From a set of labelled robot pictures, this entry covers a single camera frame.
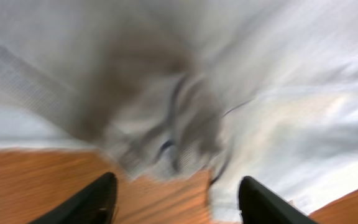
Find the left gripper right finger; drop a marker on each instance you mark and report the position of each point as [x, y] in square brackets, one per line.
[259, 205]

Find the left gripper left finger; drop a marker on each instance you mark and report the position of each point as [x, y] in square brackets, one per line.
[94, 204]

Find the light blue printed t-shirt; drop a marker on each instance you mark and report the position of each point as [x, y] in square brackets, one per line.
[167, 88]

